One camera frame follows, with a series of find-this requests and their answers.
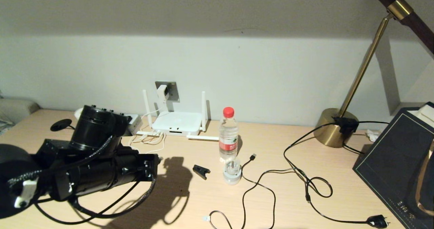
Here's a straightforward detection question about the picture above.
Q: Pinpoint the brass desk lamp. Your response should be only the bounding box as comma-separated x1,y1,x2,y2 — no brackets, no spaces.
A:
314,0,434,148

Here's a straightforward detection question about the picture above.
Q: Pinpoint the white plastic mounting bracket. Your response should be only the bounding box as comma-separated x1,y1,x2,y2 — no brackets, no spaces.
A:
14,180,38,208

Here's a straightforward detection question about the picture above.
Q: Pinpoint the white box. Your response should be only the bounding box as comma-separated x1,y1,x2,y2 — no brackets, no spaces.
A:
409,104,434,129

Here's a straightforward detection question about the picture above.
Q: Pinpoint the clear water bottle red cap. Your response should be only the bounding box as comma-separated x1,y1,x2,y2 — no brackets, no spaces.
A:
219,107,239,162

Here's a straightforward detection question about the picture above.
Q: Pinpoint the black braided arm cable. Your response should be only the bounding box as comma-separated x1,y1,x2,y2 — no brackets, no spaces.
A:
8,136,157,219

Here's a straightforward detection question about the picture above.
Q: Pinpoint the black lamp power cord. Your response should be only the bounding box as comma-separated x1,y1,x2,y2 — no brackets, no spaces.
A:
284,121,390,229

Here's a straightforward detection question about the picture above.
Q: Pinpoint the white power adapter with cord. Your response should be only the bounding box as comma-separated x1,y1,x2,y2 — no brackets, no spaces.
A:
128,84,170,154

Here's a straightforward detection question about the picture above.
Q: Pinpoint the white wifi router with antennas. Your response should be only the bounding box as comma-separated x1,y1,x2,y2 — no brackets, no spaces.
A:
136,90,220,141

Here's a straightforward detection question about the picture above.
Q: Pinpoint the black block on lamp base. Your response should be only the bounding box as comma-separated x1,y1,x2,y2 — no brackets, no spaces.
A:
334,117,360,134

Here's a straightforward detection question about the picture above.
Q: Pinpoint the small white clear-dome humidifier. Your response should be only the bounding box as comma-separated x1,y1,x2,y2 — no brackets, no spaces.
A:
223,155,242,185

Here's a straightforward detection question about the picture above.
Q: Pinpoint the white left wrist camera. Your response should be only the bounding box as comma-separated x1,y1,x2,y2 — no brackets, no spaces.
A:
124,114,143,136

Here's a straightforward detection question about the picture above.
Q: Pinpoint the grey cushion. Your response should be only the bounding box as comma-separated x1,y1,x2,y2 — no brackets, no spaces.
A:
0,98,40,123

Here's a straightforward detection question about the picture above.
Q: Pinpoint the dark blue gift bag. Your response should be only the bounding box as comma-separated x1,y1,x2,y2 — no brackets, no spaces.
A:
353,102,434,229

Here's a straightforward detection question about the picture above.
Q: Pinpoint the grey wall power socket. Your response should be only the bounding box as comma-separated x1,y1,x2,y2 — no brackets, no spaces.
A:
155,81,179,102

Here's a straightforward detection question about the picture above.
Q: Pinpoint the black cable with white tag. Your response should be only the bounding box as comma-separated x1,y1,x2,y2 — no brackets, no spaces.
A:
203,210,234,229

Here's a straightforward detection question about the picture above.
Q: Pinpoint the black USB cable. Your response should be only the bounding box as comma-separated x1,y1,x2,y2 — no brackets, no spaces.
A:
241,153,333,229

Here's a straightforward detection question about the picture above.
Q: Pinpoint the small black plastic clip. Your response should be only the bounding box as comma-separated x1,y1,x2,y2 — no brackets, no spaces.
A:
193,164,211,180

